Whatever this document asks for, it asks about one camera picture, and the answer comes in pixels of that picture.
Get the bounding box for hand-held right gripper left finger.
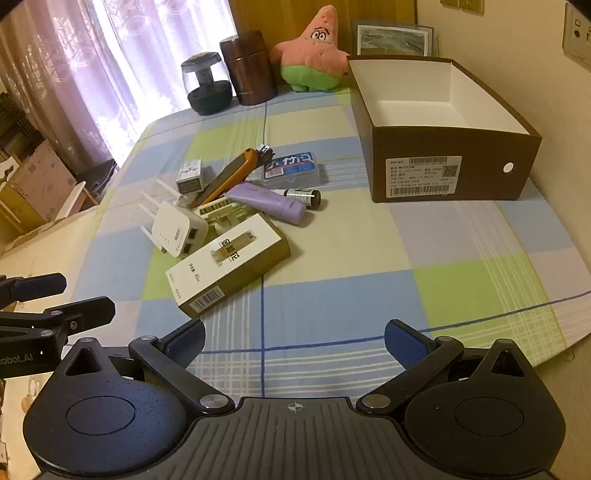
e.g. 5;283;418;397
62;318;236;416

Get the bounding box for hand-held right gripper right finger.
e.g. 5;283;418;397
355;318;532;414

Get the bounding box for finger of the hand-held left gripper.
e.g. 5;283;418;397
0;273;68;310
0;296;116;344

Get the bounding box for white plastic clip holder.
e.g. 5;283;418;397
193;196;259;236

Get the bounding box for brown cardboard shoe box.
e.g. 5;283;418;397
347;55;542;203

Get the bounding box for beige printed sheet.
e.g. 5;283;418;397
0;203;116;282

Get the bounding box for white and gold box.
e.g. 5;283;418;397
165;213;291;318

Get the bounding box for white stool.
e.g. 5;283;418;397
58;181;100;220

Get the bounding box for printed cardboard box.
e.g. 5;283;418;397
9;138;77;222

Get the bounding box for white wifi router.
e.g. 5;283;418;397
140;178;208;258

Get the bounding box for dark folding rack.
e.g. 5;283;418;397
0;90;47;158

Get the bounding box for purple tube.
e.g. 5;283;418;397
225;182;308;225

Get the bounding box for small white printed box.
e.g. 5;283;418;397
175;159;205;195

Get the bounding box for orange grater tool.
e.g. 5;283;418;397
188;148;259;208

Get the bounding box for small black bottle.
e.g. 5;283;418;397
272;187;322;210

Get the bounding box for black binder clips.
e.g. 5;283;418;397
253;143;277;167

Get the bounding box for clear case with blue label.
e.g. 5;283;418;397
263;151;328;188

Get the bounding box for purple patterned curtain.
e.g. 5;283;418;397
0;0;236;164

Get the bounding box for glass jar with black base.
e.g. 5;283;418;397
181;53;235;116

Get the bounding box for brown metal canister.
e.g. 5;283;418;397
219;30;279;106

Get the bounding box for framed picture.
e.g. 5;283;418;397
352;19;439;58

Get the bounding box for pink starfish plush toy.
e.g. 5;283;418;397
269;4;352;93

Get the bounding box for brass wall plate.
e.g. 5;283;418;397
440;0;485;14

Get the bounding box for wall switch plate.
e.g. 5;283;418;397
562;0;591;72

